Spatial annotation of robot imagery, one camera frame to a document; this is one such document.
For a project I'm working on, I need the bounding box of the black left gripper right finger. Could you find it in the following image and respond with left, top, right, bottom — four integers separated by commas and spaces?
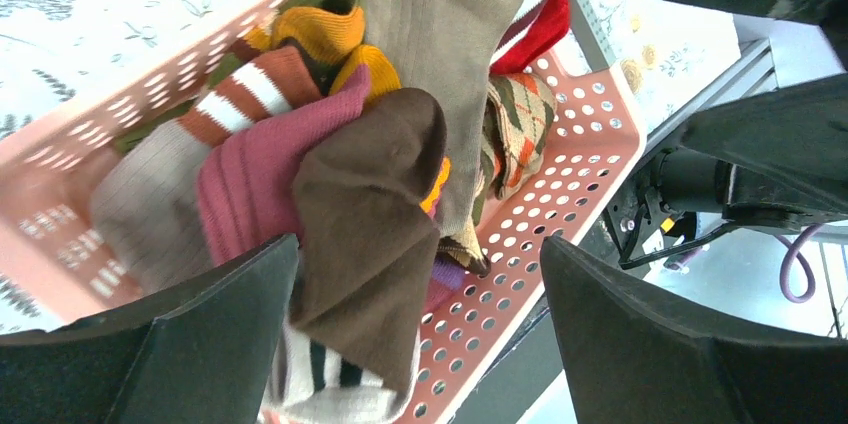
539, 235, 848, 424

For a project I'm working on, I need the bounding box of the red bear sock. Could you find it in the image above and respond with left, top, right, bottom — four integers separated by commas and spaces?
490, 0, 570, 75

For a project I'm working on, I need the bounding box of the grey sock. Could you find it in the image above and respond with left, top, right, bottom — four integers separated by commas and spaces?
365, 0, 541, 236
89, 41, 322, 293

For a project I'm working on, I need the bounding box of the magenta yellow sock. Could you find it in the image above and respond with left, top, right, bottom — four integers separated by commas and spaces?
423, 254, 466, 313
196, 64, 450, 279

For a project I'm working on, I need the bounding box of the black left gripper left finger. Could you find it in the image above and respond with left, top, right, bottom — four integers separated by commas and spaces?
1, 235, 298, 423

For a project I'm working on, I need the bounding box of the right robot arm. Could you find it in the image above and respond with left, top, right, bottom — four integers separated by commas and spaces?
665, 0, 847, 229

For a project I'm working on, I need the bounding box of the pink plastic basket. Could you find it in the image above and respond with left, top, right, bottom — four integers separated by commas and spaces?
1, 0, 646, 423

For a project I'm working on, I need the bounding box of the dark brown sock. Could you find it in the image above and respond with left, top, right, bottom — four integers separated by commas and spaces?
263, 88, 447, 423

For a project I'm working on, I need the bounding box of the cream patterned sock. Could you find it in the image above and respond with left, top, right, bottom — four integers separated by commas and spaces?
437, 73, 557, 276

